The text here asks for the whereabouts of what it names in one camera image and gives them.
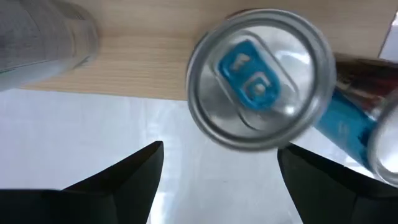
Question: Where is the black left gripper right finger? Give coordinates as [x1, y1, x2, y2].
[277, 143, 398, 224]

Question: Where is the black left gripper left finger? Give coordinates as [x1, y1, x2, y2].
[0, 140, 165, 224]

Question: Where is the blue silver Red Bull can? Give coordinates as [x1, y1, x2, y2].
[185, 8, 338, 153]
[313, 88, 398, 189]

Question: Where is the white slim beverage can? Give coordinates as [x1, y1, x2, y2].
[0, 0, 100, 93]

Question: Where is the white table mat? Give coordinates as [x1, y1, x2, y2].
[0, 88, 379, 224]

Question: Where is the wooden shelf with black rail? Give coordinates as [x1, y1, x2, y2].
[18, 0, 398, 102]

